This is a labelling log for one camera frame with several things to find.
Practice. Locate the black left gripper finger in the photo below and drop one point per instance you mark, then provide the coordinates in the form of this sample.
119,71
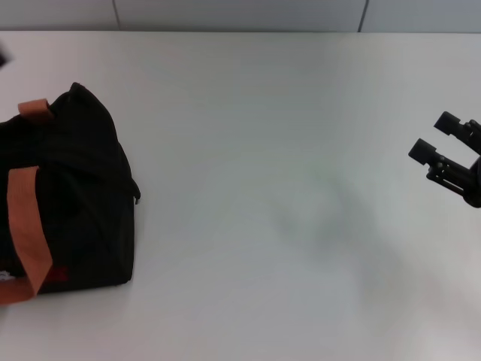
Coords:
4,56

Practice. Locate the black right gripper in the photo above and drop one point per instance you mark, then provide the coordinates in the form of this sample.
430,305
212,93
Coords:
475,184

